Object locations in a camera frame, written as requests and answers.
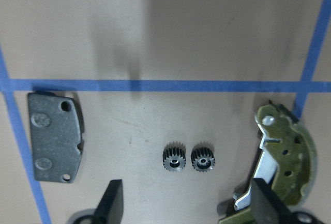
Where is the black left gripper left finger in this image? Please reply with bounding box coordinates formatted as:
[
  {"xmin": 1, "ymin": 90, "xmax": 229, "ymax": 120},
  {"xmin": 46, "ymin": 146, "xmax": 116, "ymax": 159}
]
[{"xmin": 93, "ymin": 180, "xmax": 124, "ymax": 223}]

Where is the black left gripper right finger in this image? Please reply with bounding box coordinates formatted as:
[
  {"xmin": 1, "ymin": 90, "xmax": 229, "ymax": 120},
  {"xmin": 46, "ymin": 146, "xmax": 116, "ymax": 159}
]
[{"xmin": 250, "ymin": 178, "xmax": 300, "ymax": 224}]

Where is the small black bearing gear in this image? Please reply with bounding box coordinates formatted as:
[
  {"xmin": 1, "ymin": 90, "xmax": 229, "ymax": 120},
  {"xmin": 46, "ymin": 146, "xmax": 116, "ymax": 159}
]
[{"xmin": 190, "ymin": 142, "xmax": 216, "ymax": 172}]

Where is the green brake shoe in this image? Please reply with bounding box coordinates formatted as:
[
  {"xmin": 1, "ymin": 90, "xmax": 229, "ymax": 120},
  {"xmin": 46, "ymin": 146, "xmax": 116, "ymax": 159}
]
[{"xmin": 219, "ymin": 102, "xmax": 320, "ymax": 223}]

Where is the black brake pad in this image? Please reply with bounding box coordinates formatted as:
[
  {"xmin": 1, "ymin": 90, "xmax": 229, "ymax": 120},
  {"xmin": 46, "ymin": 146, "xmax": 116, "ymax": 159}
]
[{"xmin": 27, "ymin": 92, "xmax": 84, "ymax": 183}]

